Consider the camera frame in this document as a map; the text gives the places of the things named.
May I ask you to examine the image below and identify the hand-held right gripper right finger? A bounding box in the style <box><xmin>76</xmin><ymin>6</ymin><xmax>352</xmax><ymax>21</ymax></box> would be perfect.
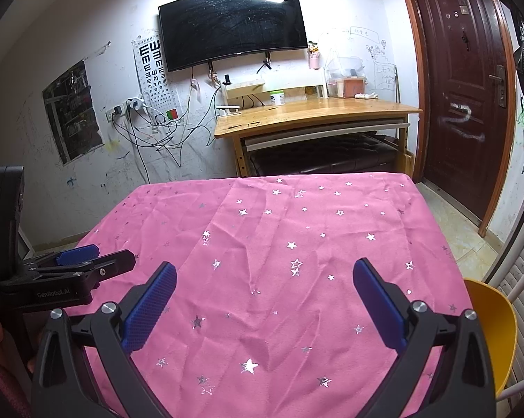
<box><xmin>352</xmin><ymin>258</ymin><xmax>497</xmax><ymax>418</ymax></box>

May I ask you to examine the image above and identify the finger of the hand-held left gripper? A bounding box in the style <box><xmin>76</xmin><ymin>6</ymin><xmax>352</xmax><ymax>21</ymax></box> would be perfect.
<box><xmin>55</xmin><ymin>245</ymin><xmax>100</xmax><ymax>266</ymax></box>
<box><xmin>91</xmin><ymin>249</ymin><xmax>137</xmax><ymax>278</ymax></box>

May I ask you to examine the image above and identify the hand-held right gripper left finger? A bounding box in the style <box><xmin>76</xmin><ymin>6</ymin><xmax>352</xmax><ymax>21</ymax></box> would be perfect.
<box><xmin>32</xmin><ymin>261</ymin><xmax>177</xmax><ymax>418</ymax></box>

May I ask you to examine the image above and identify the person's left forearm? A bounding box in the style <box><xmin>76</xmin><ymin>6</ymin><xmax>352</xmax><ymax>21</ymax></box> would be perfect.
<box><xmin>0</xmin><ymin>344</ymin><xmax>32</xmax><ymax>418</ymax></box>

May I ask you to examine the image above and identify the pink star tablecloth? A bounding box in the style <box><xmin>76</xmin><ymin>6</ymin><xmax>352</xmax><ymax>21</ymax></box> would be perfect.
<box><xmin>63</xmin><ymin>173</ymin><xmax>472</xmax><ymax>418</ymax></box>

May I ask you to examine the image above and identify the eye chart poster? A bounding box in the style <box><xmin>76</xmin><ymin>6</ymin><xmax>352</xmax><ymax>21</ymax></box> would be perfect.
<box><xmin>133</xmin><ymin>37</ymin><xmax>184</xmax><ymax>123</ymax></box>

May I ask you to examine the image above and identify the wooden desk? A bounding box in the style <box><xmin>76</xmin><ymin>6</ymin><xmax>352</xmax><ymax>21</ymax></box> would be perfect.
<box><xmin>214</xmin><ymin>96</ymin><xmax>423</xmax><ymax>179</ymax></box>

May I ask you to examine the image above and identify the white desk shelf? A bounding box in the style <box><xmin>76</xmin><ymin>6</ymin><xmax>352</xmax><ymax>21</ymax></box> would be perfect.
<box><xmin>222</xmin><ymin>76</ymin><xmax>326</xmax><ymax>105</ymax></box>

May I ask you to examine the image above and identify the pink box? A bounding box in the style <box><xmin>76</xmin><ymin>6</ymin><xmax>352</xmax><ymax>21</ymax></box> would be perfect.
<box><xmin>338</xmin><ymin>77</ymin><xmax>367</xmax><ymax>98</ymax></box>

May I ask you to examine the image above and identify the brown door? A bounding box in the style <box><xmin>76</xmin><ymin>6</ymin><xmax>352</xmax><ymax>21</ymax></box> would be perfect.
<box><xmin>395</xmin><ymin>0</ymin><xmax>519</xmax><ymax>238</ymax></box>

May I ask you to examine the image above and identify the clear plastic container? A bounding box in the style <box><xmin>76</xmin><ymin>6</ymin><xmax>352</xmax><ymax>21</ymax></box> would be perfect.
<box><xmin>325</xmin><ymin>54</ymin><xmax>367</xmax><ymax>96</ymax></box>

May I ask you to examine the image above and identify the yellow chair white frame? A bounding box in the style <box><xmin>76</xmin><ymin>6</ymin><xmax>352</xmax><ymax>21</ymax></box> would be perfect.
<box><xmin>462</xmin><ymin>248</ymin><xmax>524</xmax><ymax>401</ymax></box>

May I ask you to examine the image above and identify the dark wall recess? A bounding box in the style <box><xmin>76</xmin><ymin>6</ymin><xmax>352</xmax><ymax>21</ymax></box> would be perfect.
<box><xmin>41</xmin><ymin>60</ymin><xmax>105</xmax><ymax>165</ymax></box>

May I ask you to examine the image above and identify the bundle of black cables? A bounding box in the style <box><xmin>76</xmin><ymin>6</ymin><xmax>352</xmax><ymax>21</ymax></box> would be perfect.
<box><xmin>111</xmin><ymin>74</ymin><xmax>228</xmax><ymax>184</ymax></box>

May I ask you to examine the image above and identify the metal door handle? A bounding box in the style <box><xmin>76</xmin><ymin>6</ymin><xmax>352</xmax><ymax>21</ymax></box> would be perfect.
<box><xmin>488</xmin><ymin>65</ymin><xmax>507</xmax><ymax>107</ymax></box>

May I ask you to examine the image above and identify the black wall television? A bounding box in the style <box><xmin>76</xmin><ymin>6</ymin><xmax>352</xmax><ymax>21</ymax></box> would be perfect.
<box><xmin>158</xmin><ymin>0</ymin><xmax>310</xmax><ymax>72</ymax></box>

